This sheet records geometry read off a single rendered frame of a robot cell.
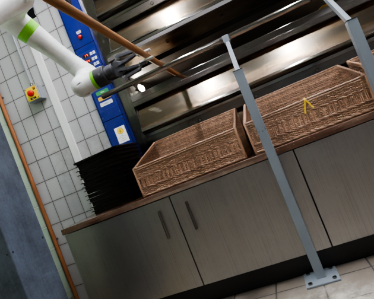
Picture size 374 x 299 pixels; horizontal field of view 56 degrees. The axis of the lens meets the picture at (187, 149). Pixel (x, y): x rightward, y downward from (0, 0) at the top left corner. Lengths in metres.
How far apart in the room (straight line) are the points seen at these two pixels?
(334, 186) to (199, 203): 0.59
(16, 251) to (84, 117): 1.20
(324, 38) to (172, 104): 0.95
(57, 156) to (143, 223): 1.02
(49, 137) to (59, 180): 0.30
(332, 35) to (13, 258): 1.89
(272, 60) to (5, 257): 1.65
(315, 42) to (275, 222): 1.07
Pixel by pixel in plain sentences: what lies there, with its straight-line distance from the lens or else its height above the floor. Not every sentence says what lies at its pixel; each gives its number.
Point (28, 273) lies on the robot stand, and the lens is 1.50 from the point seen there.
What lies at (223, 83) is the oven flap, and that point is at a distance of 2.16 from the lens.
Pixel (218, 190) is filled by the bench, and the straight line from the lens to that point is 1.62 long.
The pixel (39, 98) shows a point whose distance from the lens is 2.54.
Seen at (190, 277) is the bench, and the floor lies 0.16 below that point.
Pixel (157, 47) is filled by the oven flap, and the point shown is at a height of 1.37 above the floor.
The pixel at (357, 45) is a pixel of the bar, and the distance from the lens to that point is 1.59.
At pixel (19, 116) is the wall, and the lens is 2.72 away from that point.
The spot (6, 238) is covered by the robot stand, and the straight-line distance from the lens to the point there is 1.46.
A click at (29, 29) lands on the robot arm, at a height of 1.50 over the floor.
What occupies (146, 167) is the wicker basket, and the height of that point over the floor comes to 0.72.
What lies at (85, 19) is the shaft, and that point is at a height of 1.18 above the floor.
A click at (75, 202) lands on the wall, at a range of 2.53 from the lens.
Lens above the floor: 0.68
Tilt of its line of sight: 1 degrees up
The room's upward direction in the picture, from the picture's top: 22 degrees counter-clockwise
